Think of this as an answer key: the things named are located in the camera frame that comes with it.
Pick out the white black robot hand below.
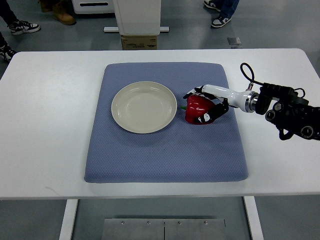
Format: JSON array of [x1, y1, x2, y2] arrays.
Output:
[[183, 84, 259, 121]]

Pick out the red bell pepper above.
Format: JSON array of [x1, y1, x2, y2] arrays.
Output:
[[180, 95, 216, 125]]

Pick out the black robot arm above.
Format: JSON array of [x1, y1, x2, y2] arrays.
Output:
[[240, 62, 320, 141]]

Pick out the grey floor plate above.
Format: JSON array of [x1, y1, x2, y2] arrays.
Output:
[[227, 37, 242, 46]]

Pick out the cream round plate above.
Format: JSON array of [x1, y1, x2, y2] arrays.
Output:
[[111, 81, 178, 134]]

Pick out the blue-grey quilted mat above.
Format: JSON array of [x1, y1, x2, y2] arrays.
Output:
[[84, 62, 248, 183]]

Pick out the person in blue jeans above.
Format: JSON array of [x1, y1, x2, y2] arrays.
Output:
[[203, 0, 240, 29]]

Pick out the right white table leg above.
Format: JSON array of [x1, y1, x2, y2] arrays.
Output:
[[243, 196, 264, 240]]

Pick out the white table leg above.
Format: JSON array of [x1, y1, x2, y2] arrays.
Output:
[[59, 199, 78, 240], [243, 196, 264, 240]]

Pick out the cardboard box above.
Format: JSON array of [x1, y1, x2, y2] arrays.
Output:
[[121, 35, 158, 51]]

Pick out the tan work boot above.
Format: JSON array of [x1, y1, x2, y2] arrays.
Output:
[[52, 1, 76, 26]]

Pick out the left white table leg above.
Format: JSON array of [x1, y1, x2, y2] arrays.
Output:
[[59, 199, 78, 240]]

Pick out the person in dark trousers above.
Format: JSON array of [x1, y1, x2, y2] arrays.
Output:
[[0, 0, 41, 63]]

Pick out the white pedestal column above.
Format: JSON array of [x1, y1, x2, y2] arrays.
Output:
[[103, 0, 170, 36]]

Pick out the metal base plate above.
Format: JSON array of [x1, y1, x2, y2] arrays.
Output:
[[102, 218, 227, 240]]

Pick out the white cabinet with handle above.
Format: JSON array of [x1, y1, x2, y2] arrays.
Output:
[[71, 0, 115, 14]]

